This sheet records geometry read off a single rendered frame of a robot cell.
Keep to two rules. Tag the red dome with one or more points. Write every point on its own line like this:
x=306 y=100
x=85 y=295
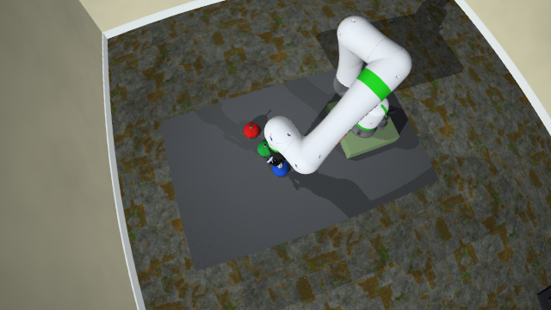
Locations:
x=251 y=130

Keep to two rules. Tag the blue bell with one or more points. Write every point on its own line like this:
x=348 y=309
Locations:
x=281 y=172

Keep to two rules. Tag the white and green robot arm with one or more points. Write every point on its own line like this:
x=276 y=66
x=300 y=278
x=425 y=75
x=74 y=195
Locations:
x=388 y=64

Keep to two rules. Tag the green dome bell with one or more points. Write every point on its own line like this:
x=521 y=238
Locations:
x=263 y=149

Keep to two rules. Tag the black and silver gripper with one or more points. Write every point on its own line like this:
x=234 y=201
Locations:
x=275 y=163

